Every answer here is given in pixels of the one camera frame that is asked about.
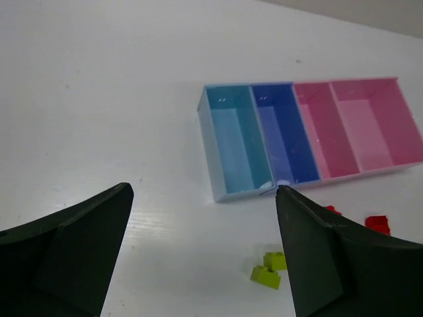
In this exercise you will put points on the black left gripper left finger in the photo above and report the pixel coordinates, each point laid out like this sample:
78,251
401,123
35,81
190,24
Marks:
62,264

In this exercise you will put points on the lime green lego brick front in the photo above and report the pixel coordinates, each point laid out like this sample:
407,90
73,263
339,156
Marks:
264,276

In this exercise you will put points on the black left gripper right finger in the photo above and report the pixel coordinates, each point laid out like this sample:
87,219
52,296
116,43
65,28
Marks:
337,267

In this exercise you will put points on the dark blue plastic bin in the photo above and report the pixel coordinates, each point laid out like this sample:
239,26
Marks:
288,146

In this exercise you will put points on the small pink plastic bin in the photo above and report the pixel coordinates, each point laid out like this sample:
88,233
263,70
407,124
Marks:
327,135

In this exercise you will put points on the light blue plastic bin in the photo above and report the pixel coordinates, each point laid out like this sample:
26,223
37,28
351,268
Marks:
236,154

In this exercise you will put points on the large pink plastic bin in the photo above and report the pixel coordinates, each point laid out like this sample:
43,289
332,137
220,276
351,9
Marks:
378,123

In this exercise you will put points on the red stepped lego brick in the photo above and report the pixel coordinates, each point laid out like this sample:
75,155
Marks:
332,208

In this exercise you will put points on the lime green lego brick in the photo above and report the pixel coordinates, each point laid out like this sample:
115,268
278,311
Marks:
264,276
275,261

